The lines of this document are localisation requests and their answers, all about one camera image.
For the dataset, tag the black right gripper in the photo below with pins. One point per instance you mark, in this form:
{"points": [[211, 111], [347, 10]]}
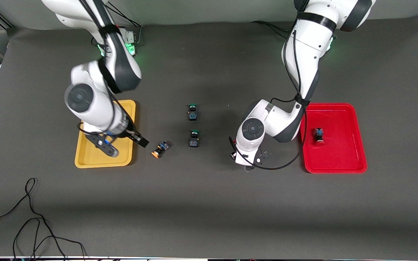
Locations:
{"points": [[133, 135]]}

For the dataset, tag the yellow push button switch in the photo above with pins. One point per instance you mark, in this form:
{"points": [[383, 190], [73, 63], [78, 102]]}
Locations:
{"points": [[162, 148]]}

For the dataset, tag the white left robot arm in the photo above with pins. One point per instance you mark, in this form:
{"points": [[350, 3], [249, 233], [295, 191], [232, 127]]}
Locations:
{"points": [[303, 54]]}

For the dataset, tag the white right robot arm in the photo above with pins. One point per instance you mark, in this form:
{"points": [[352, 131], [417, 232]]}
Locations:
{"points": [[96, 105]]}

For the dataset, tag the yellow plastic tray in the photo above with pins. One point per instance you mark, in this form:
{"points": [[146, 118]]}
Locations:
{"points": [[85, 159]]}

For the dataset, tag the dark grey table mat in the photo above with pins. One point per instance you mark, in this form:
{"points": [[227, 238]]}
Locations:
{"points": [[209, 203]]}

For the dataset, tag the red plastic tray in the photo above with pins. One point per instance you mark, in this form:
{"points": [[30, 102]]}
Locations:
{"points": [[339, 156]]}

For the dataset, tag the green push button switch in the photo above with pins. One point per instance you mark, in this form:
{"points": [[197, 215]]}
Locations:
{"points": [[194, 140], [193, 114]]}

